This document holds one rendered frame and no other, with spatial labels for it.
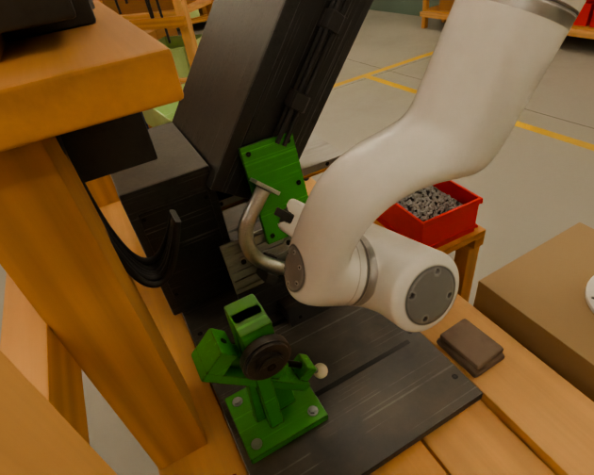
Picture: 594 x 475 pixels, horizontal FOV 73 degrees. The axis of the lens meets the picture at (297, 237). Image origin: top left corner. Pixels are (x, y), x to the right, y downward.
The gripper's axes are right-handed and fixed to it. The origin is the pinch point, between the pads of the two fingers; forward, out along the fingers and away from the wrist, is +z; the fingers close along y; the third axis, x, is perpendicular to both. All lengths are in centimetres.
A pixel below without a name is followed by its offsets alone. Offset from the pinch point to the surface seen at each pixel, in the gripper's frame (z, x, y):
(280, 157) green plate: 18.0, -9.2, -1.4
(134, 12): 300, -78, 34
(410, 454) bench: -17.4, 26.6, -30.9
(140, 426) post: -1.7, 39.0, 8.3
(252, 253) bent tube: 14.8, 10.4, -3.6
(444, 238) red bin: 25, -13, -62
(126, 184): 26.8, 8.9, 21.3
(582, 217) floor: 82, -73, -220
